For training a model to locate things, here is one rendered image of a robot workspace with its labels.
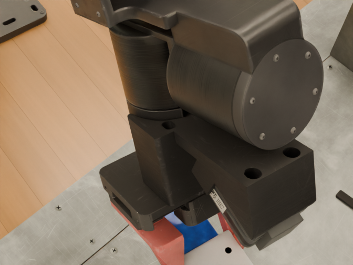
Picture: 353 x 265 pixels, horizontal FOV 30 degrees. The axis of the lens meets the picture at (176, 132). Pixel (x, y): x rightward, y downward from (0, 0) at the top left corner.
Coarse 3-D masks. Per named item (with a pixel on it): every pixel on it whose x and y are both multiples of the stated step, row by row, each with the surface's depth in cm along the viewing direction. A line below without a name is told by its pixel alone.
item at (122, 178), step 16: (144, 112) 39; (160, 112) 38; (176, 112) 38; (128, 160) 44; (112, 176) 43; (128, 176) 43; (112, 192) 43; (128, 192) 41; (144, 192) 41; (128, 208) 41; (144, 208) 40; (160, 208) 40; (176, 208) 41; (144, 224) 40
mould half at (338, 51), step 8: (352, 8) 72; (352, 16) 73; (344, 24) 74; (352, 24) 74; (344, 32) 75; (352, 32) 74; (336, 40) 77; (344, 40) 76; (352, 40) 75; (336, 48) 78; (344, 48) 77; (352, 48) 76; (336, 56) 78; (344, 56) 77; (352, 56) 76; (344, 64) 78; (352, 64) 77
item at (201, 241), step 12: (168, 216) 50; (180, 228) 50; (192, 228) 50; (204, 228) 50; (192, 240) 50; (204, 240) 50; (216, 240) 48; (228, 240) 48; (192, 252) 48; (204, 252) 48; (216, 252) 48; (228, 252) 49; (240, 252) 48; (192, 264) 47; (204, 264) 47; (216, 264) 47; (228, 264) 47; (240, 264) 48; (252, 264) 48
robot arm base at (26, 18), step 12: (0, 0) 78; (12, 0) 78; (24, 0) 78; (36, 0) 78; (0, 12) 77; (12, 12) 77; (24, 12) 77; (36, 12) 77; (0, 24) 76; (12, 24) 76; (24, 24) 76; (36, 24) 77; (0, 36) 75; (12, 36) 76
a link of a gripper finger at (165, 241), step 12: (120, 204) 44; (156, 228) 42; (168, 228) 42; (144, 240) 42; (156, 240) 41; (168, 240) 41; (180, 240) 41; (156, 252) 41; (168, 252) 42; (180, 252) 43; (168, 264) 43; (180, 264) 44
